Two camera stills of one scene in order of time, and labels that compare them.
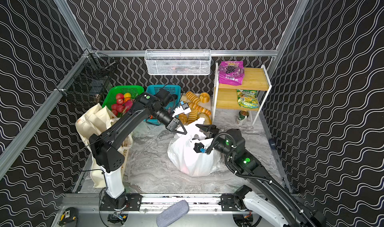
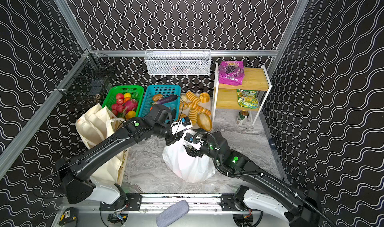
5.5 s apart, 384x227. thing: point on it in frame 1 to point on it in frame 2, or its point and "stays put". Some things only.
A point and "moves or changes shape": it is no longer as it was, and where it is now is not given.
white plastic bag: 181,153 moves or changes shape
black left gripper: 172,124 to 173,136
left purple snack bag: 231,72 stays put
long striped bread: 192,105 stays put
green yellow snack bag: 248,99 stays put
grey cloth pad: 172,213 stays put
